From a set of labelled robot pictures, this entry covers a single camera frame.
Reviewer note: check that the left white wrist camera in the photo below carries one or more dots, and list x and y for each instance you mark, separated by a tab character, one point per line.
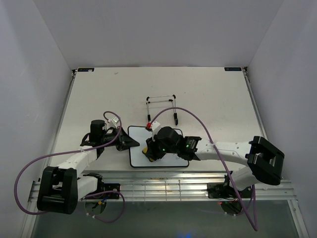
114	122

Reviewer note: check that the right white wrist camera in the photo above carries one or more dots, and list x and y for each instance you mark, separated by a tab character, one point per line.
153	127

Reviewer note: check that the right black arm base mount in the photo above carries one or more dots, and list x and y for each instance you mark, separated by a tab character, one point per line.
219	190

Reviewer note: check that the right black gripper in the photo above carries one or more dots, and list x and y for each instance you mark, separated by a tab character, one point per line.
152	151

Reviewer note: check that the blue corner label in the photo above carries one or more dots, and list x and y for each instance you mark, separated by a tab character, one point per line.
233	69
85	70

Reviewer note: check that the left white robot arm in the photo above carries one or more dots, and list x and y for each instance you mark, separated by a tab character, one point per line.
63	186

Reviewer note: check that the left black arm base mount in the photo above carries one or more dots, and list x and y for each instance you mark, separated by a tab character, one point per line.
111	190

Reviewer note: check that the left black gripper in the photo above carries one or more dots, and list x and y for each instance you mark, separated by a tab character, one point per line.
123	146

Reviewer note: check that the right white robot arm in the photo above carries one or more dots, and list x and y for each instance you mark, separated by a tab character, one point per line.
261	160

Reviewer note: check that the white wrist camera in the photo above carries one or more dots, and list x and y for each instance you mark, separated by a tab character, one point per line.
114	122
153	127

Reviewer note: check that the yellow bone-shaped eraser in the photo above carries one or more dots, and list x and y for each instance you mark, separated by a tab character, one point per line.
145	151

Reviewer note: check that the right blue corner label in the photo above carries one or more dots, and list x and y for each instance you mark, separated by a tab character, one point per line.
233	69

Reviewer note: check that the small black-framed whiteboard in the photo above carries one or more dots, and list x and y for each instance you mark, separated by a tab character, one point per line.
139	160

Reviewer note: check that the metal wire whiteboard stand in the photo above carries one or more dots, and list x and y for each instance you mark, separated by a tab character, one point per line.
162	102

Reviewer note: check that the aluminium rail frame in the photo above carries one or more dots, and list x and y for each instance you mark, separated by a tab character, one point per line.
139	186

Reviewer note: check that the left blue corner label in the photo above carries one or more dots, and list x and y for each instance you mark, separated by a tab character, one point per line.
85	70

